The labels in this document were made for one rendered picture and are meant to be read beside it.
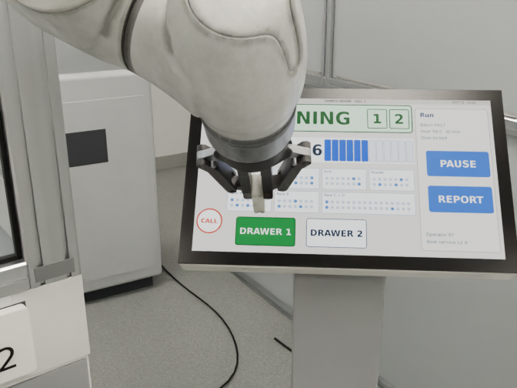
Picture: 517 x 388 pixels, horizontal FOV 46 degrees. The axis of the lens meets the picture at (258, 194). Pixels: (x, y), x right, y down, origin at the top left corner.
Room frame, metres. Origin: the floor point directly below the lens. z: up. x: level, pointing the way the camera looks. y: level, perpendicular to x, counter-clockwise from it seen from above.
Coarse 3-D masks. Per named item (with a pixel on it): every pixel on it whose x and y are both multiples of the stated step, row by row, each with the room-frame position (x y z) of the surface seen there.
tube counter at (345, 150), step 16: (320, 144) 0.97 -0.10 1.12; (336, 144) 0.96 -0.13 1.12; (352, 144) 0.96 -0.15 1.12; (368, 144) 0.96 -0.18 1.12; (384, 144) 0.96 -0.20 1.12; (400, 144) 0.96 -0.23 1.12; (320, 160) 0.95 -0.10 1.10; (336, 160) 0.95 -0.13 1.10; (352, 160) 0.94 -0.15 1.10; (368, 160) 0.94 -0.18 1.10; (384, 160) 0.94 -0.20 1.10; (400, 160) 0.94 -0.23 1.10
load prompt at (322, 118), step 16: (304, 112) 1.00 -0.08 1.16; (320, 112) 1.00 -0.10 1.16; (336, 112) 1.00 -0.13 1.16; (352, 112) 1.00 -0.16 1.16; (368, 112) 1.00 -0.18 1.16; (384, 112) 1.00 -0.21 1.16; (400, 112) 1.00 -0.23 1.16; (304, 128) 0.99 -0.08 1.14; (320, 128) 0.98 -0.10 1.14; (336, 128) 0.98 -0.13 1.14; (352, 128) 0.98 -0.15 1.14; (368, 128) 0.98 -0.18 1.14; (384, 128) 0.98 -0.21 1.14; (400, 128) 0.98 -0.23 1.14
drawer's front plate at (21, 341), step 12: (0, 312) 0.76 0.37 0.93; (12, 312) 0.76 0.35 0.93; (24, 312) 0.77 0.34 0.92; (0, 324) 0.75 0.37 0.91; (12, 324) 0.76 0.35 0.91; (24, 324) 0.77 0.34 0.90; (0, 336) 0.75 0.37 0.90; (12, 336) 0.76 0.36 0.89; (24, 336) 0.77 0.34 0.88; (0, 348) 0.75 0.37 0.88; (12, 348) 0.76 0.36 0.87; (24, 348) 0.77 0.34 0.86; (0, 360) 0.75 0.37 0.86; (12, 360) 0.76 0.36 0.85; (24, 360) 0.77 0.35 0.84; (12, 372) 0.75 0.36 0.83; (24, 372) 0.76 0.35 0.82
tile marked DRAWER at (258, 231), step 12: (240, 216) 0.89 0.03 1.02; (252, 216) 0.89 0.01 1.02; (264, 216) 0.89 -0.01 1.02; (240, 228) 0.88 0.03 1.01; (252, 228) 0.88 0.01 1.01; (264, 228) 0.88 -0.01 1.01; (276, 228) 0.88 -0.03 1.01; (288, 228) 0.88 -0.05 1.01; (240, 240) 0.87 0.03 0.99; (252, 240) 0.87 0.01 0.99; (264, 240) 0.87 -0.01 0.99; (276, 240) 0.86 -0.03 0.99; (288, 240) 0.86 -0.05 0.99
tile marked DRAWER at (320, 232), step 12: (312, 228) 0.87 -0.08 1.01; (324, 228) 0.87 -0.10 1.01; (336, 228) 0.87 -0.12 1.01; (348, 228) 0.87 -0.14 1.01; (360, 228) 0.87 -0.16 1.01; (312, 240) 0.86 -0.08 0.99; (324, 240) 0.86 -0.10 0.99; (336, 240) 0.86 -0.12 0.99; (348, 240) 0.86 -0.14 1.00; (360, 240) 0.86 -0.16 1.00
